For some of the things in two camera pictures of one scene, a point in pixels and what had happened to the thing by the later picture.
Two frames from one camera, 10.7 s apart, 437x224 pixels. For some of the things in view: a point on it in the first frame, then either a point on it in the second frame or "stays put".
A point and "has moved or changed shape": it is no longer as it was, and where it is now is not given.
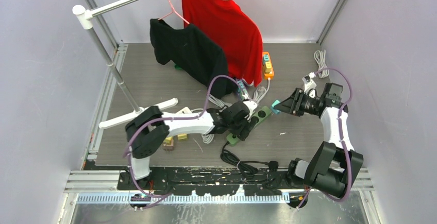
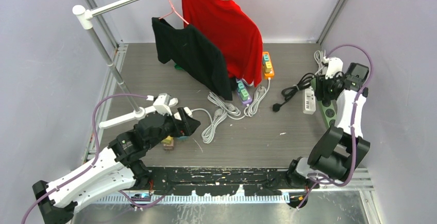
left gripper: [242, 132] → [184, 127]
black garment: [193, 52] stays put
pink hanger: [171, 5] stays put
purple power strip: [242, 89] stays put
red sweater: [228, 24] stays put
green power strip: [256, 117] has moved or changed shape
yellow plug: [168, 141] stays put
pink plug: [168, 148] stays put
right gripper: [292, 104] → [321, 92]
